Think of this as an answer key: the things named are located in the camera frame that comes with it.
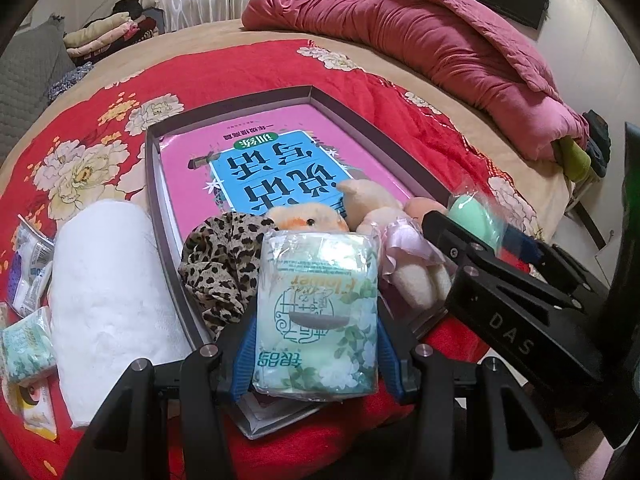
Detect blue patterned cloth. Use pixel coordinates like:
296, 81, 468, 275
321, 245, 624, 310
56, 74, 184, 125
47, 62, 96, 103

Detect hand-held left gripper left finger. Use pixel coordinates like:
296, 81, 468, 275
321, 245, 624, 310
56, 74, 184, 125
65, 305, 259, 480

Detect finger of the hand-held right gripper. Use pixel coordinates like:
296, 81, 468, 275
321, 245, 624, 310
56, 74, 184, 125
422, 210, 503, 286
502, 225, 608, 311

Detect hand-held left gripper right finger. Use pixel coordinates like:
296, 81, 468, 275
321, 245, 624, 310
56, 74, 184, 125
376, 305, 576, 480

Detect green pillow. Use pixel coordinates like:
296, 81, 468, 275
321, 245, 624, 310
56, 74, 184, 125
552, 137, 591, 183

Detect grey quilted sofa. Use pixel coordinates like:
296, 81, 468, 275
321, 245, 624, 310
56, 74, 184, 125
0, 16, 76, 148

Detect cream plush toy pink ribbon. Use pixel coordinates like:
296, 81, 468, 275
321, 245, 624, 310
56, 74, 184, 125
336, 178, 453, 311

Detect red floral blanket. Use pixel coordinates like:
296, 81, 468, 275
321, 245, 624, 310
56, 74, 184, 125
0, 39, 551, 480

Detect dark stacked clothes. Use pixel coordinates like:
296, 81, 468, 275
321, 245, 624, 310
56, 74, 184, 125
582, 109, 612, 181

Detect orange plush chick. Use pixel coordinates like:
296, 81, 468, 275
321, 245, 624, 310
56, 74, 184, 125
267, 201, 351, 235

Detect green floral tissue packet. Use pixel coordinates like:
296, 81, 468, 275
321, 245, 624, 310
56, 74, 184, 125
251, 229, 383, 403
1, 307, 56, 386

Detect pile of folded clothes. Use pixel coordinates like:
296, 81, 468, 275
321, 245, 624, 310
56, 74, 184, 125
64, 0, 163, 66

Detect clear plastic packet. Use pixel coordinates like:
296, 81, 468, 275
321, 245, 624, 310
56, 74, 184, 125
10, 215, 55, 318

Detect white yellow packet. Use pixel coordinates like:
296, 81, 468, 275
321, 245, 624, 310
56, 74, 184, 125
12, 377, 58, 441

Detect pink quilt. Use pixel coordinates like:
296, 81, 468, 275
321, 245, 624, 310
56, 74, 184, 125
241, 0, 591, 161

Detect dark purple box tray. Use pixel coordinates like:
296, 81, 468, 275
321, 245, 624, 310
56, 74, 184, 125
146, 85, 453, 441

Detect peach makeup sponge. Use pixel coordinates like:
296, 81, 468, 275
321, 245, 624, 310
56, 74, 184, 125
402, 196, 447, 221

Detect leopard print scrunchie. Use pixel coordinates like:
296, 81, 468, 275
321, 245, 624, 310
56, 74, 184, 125
177, 211, 281, 336

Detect white folded towel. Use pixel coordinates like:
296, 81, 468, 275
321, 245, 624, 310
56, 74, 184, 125
50, 200, 193, 428

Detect pink book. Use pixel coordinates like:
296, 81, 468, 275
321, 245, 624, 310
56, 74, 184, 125
159, 101, 416, 241

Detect green makeup sponge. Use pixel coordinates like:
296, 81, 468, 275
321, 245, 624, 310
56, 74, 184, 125
446, 192, 507, 253

